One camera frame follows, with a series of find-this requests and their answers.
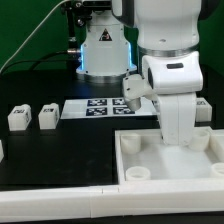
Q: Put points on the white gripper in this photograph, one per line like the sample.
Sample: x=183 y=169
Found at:
x=176 y=112

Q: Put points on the white square tabletop tray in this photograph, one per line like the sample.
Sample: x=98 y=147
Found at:
x=142 y=155

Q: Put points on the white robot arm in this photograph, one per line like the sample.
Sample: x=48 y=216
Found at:
x=151 y=47

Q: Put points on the white sheet with tags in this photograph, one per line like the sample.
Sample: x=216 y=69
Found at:
x=104 y=107

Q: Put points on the white front obstacle bar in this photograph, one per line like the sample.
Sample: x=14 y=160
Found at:
x=153 y=197

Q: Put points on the white part left edge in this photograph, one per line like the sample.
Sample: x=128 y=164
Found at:
x=1 y=151

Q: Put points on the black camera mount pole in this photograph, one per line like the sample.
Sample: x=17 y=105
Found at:
x=73 y=10

